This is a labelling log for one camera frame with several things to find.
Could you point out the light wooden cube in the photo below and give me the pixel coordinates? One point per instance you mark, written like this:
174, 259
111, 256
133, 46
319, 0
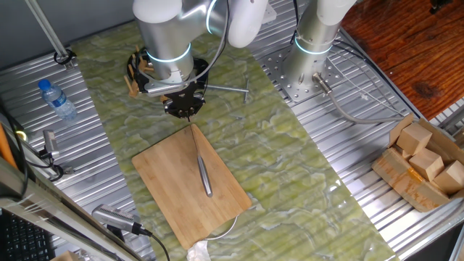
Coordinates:
427, 165
415, 139
449, 177

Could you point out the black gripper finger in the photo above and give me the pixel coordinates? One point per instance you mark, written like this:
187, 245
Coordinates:
194, 113
182, 114

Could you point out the bamboo cutting board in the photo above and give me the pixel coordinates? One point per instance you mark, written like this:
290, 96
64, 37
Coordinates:
166, 174

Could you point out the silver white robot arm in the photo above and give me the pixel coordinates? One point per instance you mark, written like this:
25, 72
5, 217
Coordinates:
166, 36

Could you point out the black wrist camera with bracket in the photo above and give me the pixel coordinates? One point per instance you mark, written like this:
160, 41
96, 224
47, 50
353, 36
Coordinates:
159, 87

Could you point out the clear water bottle blue label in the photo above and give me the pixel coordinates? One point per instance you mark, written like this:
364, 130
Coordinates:
58, 99

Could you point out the slanted aluminium pole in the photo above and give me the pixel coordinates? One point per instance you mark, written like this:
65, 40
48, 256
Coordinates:
47, 30

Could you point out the small camera on metal mount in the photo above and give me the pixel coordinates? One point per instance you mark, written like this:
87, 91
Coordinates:
50, 141

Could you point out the brown cardboard box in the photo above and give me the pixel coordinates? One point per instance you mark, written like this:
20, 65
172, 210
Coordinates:
406, 181

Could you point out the small black object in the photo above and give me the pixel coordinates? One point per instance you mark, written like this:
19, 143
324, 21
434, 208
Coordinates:
438, 5

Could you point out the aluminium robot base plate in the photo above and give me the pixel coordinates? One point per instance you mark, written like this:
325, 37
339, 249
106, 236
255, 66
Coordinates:
279, 72

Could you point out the wooden knife rack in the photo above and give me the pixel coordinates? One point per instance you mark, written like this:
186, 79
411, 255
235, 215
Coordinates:
133, 87

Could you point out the silver ribbed handheld device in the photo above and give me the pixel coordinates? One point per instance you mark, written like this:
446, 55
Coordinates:
114, 217

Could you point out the green marble pattern mat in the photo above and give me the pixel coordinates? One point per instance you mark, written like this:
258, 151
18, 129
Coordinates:
290, 163

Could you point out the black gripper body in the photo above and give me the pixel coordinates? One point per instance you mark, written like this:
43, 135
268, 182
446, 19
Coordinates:
185, 101

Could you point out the black keyboard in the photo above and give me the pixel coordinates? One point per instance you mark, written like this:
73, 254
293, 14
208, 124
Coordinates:
21, 239

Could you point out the large light wooden block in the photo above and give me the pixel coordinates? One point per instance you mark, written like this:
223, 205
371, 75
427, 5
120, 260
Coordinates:
65, 256

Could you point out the black C-clamp with steel screw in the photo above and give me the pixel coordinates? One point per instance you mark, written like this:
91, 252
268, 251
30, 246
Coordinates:
226, 88

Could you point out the crumpled white tissue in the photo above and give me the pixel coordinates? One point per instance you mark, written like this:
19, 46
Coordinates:
198, 252

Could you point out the stainless steel cleaver knife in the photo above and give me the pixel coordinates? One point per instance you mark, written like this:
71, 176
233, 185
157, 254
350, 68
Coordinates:
205, 177

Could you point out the aluminium frame bar with bracket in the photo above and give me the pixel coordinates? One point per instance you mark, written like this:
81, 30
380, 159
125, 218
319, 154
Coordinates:
72, 224

